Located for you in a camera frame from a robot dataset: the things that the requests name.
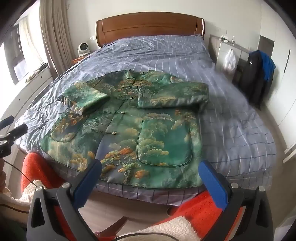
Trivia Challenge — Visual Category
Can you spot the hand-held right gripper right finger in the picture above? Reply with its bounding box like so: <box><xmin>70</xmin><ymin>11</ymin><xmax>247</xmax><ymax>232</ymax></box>
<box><xmin>199</xmin><ymin>159</ymin><xmax>275</xmax><ymax>241</ymax></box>

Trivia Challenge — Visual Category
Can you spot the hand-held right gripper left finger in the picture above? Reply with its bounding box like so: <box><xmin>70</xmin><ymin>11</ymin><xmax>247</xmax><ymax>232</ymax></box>
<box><xmin>26</xmin><ymin>159</ymin><xmax>102</xmax><ymax>241</ymax></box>

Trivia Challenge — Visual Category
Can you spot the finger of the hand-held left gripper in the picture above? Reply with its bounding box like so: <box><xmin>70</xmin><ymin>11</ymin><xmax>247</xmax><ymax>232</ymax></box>
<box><xmin>0</xmin><ymin>116</ymin><xmax>14</xmax><ymax>130</ymax></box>
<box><xmin>0</xmin><ymin>124</ymin><xmax>28</xmax><ymax>143</ymax></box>

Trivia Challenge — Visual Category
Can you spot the green patterned brocade jacket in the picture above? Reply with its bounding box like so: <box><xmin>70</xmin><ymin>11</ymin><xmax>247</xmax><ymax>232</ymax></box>
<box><xmin>39</xmin><ymin>69</ymin><xmax>209</xmax><ymax>189</ymax></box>

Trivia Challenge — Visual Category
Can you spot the orange and white fleece clothing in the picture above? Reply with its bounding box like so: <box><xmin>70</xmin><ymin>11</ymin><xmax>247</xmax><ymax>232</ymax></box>
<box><xmin>0</xmin><ymin>152</ymin><xmax>246</xmax><ymax>241</ymax></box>

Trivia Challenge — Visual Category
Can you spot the white drawer cabinet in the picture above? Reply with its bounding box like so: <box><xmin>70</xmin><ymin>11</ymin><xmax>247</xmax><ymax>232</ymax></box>
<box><xmin>0</xmin><ymin>67</ymin><xmax>59</xmax><ymax>127</ymax></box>

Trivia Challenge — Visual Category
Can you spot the blue checked bed cover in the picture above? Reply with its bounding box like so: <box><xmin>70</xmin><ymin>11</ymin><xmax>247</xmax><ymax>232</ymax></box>
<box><xmin>15</xmin><ymin>34</ymin><xmax>278</xmax><ymax>207</ymax></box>

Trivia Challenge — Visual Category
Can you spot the window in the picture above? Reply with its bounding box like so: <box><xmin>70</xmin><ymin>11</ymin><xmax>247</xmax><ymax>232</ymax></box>
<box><xmin>0</xmin><ymin>23</ymin><xmax>48</xmax><ymax>84</ymax></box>

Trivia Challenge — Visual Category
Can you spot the wooden nightstand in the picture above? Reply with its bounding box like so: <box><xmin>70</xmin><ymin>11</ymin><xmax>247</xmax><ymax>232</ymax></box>
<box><xmin>72</xmin><ymin>56</ymin><xmax>88</xmax><ymax>66</ymax></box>

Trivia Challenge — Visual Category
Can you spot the beige curtain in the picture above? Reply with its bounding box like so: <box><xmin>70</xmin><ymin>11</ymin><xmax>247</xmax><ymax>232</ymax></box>
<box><xmin>39</xmin><ymin>0</ymin><xmax>80</xmax><ymax>77</ymax></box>

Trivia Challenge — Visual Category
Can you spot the white plastic bag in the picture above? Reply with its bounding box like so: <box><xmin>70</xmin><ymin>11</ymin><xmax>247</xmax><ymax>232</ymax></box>
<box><xmin>223</xmin><ymin>49</ymin><xmax>237</xmax><ymax>71</ymax></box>

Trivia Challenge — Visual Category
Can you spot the white wardrobe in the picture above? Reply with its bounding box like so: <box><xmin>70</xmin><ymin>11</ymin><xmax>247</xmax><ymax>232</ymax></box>
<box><xmin>257</xmin><ymin>0</ymin><xmax>296</xmax><ymax>164</ymax></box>

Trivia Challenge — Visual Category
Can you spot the blue hanging garment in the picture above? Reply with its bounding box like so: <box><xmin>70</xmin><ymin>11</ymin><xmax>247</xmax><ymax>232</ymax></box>
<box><xmin>258</xmin><ymin>51</ymin><xmax>276</xmax><ymax>82</ymax></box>

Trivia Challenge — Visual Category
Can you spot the grey dresser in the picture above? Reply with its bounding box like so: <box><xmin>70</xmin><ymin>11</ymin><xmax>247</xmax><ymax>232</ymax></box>
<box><xmin>207</xmin><ymin>34</ymin><xmax>250</xmax><ymax>80</ymax></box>

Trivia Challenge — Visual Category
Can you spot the wooden headboard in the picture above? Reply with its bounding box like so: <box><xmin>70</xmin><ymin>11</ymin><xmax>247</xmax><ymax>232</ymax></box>
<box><xmin>95</xmin><ymin>16</ymin><xmax>205</xmax><ymax>48</ymax></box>

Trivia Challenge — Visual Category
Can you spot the black cable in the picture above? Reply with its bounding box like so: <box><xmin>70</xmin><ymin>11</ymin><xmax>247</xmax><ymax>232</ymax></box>
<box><xmin>1</xmin><ymin>159</ymin><xmax>38</xmax><ymax>187</ymax></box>

